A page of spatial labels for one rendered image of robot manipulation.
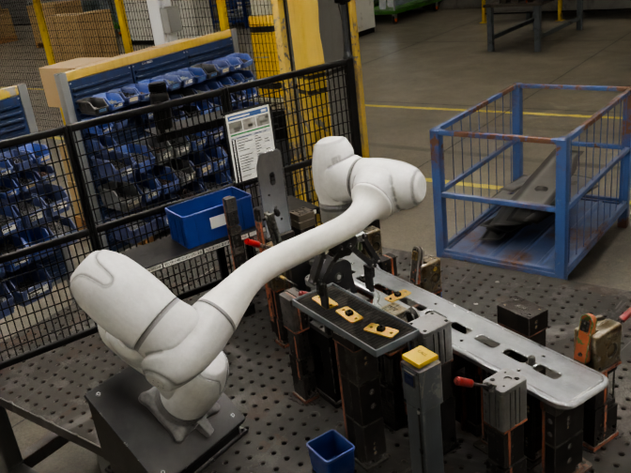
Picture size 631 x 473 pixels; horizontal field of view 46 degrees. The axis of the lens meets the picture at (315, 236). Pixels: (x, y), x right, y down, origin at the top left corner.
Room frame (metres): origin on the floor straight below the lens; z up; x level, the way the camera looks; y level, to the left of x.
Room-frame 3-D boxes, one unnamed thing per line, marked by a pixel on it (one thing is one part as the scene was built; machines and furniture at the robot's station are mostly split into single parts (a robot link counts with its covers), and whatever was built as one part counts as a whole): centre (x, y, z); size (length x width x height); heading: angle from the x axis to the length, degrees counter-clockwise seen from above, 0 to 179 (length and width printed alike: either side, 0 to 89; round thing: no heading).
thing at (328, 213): (1.68, -0.06, 1.45); 0.09 x 0.09 x 0.06
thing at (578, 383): (2.03, -0.25, 1.00); 1.38 x 0.22 x 0.02; 32
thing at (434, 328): (1.68, -0.26, 0.90); 0.13 x 0.10 x 0.41; 122
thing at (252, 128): (2.96, 0.21, 1.30); 0.23 x 0.02 x 0.31; 122
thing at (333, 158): (1.67, -0.07, 1.56); 0.13 x 0.11 x 0.16; 49
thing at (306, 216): (2.74, 0.04, 0.88); 0.08 x 0.08 x 0.36; 32
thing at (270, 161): (2.67, 0.14, 1.17); 0.12 x 0.01 x 0.34; 122
